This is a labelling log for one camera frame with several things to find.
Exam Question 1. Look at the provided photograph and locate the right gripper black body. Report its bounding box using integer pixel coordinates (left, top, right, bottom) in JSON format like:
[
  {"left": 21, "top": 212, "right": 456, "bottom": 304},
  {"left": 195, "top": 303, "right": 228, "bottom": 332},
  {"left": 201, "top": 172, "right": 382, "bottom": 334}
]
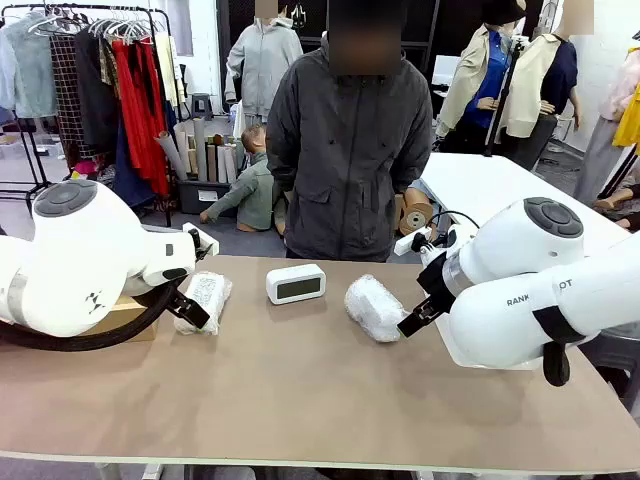
[{"left": 416, "top": 248, "right": 457, "bottom": 315}]

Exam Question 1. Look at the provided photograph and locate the unwrapped white digital clock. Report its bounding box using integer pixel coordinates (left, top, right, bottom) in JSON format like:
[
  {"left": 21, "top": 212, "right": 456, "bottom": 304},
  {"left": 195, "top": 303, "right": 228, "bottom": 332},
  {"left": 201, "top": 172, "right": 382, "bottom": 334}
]
[{"left": 265, "top": 263, "right": 327, "bottom": 306}]

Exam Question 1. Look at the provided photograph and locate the large brown paper spool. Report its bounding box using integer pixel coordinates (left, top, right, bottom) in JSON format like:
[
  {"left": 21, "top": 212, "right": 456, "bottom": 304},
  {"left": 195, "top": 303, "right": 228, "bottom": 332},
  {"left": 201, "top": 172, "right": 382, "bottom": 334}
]
[{"left": 398, "top": 186, "right": 437, "bottom": 239}]

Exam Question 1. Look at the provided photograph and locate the open brown cardboard box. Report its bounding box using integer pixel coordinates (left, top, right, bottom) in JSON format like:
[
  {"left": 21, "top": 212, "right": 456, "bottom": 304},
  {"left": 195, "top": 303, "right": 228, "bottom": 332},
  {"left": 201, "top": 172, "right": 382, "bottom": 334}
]
[{"left": 79, "top": 294, "right": 162, "bottom": 344}]

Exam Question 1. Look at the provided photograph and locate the black metal clothes rack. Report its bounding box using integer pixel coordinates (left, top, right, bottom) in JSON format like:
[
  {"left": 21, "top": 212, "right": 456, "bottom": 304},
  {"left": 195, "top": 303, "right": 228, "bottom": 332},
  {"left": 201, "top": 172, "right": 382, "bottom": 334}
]
[{"left": 0, "top": 3, "right": 174, "bottom": 229}]

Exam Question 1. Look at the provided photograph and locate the black storage bin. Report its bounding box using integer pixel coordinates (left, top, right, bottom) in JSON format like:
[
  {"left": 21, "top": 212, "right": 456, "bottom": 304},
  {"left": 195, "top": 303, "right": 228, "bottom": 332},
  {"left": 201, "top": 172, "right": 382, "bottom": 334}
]
[{"left": 177, "top": 178, "right": 235, "bottom": 216}]

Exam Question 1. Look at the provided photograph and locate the white table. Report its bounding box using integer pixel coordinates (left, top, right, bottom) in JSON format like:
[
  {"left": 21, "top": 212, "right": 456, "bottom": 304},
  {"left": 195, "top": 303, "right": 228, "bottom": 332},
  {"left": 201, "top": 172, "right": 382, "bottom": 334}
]
[{"left": 419, "top": 152, "right": 634, "bottom": 261}]

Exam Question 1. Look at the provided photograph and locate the child mannequin in green top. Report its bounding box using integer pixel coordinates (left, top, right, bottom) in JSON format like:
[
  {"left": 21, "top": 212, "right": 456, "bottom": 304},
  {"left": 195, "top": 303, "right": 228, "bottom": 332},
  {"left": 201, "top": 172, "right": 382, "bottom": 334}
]
[{"left": 199, "top": 123, "right": 289, "bottom": 234}]

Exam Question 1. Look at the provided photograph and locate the person in dark grey jacket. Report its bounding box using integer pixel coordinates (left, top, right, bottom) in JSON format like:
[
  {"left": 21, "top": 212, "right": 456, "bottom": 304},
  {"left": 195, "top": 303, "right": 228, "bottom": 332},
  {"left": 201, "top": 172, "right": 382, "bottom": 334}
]
[{"left": 264, "top": 32, "right": 434, "bottom": 264}]

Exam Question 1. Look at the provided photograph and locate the grey paper roll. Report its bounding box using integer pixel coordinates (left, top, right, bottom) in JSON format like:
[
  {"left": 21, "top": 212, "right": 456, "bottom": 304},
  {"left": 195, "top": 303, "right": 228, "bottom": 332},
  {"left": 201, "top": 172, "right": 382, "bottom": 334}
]
[{"left": 193, "top": 118, "right": 209, "bottom": 184}]

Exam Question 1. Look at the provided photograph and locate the cream paper roll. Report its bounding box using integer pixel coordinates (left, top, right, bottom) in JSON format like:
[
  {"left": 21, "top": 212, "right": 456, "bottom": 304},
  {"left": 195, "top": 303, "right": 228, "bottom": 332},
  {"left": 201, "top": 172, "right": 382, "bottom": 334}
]
[{"left": 173, "top": 122, "right": 197, "bottom": 176}]

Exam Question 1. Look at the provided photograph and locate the red hanging dress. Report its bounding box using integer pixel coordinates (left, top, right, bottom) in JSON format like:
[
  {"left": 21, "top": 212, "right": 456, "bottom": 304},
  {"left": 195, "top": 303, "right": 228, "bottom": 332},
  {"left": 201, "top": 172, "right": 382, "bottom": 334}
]
[{"left": 110, "top": 38, "right": 171, "bottom": 197}]

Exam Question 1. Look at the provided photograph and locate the black plastic stool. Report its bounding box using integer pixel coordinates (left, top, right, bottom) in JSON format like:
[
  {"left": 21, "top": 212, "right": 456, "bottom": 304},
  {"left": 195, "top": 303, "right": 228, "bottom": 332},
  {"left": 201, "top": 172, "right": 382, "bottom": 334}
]
[{"left": 582, "top": 332, "right": 640, "bottom": 396}]

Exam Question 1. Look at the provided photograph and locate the black tripod stand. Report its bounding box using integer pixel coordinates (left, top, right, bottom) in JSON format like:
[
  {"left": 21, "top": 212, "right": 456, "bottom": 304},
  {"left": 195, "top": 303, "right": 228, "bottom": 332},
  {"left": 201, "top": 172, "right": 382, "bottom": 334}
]
[{"left": 482, "top": 37, "right": 529, "bottom": 159}]

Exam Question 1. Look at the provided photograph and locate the small dark step stool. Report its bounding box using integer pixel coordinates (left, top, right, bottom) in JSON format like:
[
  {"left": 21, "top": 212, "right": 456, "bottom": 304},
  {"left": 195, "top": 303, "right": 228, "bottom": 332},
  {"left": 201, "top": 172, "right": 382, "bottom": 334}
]
[{"left": 191, "top": 92, "right": 215, "bottom": 121}]

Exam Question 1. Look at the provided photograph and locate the mannequin in yellow and grey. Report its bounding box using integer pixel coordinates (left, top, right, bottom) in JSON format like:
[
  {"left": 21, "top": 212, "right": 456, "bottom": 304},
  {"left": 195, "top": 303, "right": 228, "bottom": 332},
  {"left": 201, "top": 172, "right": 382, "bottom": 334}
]
[{"left": 573, "top": 29, "right": 640, "bottom": 206}]

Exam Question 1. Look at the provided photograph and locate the mannequin in beige coat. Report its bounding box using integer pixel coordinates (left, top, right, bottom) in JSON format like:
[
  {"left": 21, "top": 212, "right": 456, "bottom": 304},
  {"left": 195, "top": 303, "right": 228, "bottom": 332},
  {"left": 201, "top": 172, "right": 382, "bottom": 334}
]
[{"left": 435, "top": 0, "right": 526, "bottom": 154}]

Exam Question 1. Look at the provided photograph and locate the white monitor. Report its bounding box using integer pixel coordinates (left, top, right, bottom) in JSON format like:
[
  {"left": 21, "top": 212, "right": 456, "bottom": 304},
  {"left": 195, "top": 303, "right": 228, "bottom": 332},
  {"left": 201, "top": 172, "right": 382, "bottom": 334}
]
[{"left": 432, "top": 54, "right": 464, "bottom": 87}]

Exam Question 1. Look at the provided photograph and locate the black hanging garment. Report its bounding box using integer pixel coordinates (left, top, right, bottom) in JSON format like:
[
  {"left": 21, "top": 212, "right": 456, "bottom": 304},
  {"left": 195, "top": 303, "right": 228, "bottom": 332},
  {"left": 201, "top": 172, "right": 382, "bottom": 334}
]
[{"left": 74, "top": 27, "right": 121, "bottom": 154}]

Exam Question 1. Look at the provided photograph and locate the mannequin in cream jacket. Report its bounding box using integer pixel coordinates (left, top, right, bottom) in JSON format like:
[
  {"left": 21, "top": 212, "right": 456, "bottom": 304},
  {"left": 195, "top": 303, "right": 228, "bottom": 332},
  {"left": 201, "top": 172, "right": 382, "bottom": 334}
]
[{"left": 504, "top": 0, "right": 581, "bottom": 166}]

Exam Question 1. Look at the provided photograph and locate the cream hanging garment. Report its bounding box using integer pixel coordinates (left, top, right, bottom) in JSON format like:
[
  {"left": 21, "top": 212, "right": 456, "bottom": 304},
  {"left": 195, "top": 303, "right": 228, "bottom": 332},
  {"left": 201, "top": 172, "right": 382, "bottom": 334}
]
[{"left": 152, "top": 32, "right": 187, "bottom": 109}]

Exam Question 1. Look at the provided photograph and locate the dark checked garment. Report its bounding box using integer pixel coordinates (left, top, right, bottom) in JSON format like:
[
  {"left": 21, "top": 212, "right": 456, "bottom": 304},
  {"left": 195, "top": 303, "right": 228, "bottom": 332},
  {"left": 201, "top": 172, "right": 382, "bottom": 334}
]
[{"left": 49, "top": 33, "right": 101, "bottom": 159}]

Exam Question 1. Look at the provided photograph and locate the mannequin in grey hoodie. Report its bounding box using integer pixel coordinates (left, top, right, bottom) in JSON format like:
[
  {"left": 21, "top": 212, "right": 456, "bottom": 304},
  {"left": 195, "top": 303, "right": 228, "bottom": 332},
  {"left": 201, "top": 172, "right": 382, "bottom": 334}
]
[{"left": 224, "top": 0, "right": 305, "bottom": 124}]

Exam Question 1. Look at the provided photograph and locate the light blue fleece jacket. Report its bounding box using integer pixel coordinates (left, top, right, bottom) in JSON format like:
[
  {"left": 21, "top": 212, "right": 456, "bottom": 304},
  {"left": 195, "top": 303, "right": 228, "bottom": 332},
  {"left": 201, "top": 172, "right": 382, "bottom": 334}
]
[{"left": 0, "top": 12, "right": 59, "bottom": 120}]

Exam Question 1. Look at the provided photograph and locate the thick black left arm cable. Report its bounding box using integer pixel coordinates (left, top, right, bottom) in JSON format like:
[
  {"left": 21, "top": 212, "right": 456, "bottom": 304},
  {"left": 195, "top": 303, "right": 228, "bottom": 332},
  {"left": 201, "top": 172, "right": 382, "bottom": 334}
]
[{"left": 0, "top": 277, "right": 189, "bottom": 352}]

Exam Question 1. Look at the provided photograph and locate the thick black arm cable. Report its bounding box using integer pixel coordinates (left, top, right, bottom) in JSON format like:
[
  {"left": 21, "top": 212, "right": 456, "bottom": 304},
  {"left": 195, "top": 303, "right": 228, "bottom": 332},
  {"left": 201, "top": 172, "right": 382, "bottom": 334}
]
[
  {"left": 532, "top": 294, "right": 587, "bottom": 387},
  {"left": 0, "top": 277, "right": 189, "bottom": 352}
]

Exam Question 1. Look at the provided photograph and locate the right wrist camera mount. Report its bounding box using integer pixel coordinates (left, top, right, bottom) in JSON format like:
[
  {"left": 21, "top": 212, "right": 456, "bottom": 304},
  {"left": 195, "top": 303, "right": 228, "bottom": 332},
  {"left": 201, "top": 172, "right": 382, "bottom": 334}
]
[{"left": 393, "top": 224, "right": 436, "bottom": 259}]

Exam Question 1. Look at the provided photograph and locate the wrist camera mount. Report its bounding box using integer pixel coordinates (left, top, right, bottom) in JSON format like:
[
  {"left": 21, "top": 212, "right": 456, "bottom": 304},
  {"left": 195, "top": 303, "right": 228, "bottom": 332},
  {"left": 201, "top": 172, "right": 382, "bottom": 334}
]
[
  {"left": 182, "top": 222, "right": 220, "bottom": 261},
  {"left": 393, "top": 224, "right": 436, "bottom": 259}
]

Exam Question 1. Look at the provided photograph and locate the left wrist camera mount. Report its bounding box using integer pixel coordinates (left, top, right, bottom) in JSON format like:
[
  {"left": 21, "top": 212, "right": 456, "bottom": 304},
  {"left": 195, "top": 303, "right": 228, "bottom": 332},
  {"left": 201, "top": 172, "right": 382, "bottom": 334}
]
[{"left": 182, "top": 222, "right": 220, "bottom": 261}]

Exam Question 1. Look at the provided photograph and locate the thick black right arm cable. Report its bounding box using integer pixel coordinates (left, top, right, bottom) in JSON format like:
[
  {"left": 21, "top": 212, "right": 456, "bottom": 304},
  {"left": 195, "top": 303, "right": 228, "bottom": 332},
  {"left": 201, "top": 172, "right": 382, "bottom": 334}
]
[{"left": 532, "top": 294, "right": 587, "bottom": 387}]

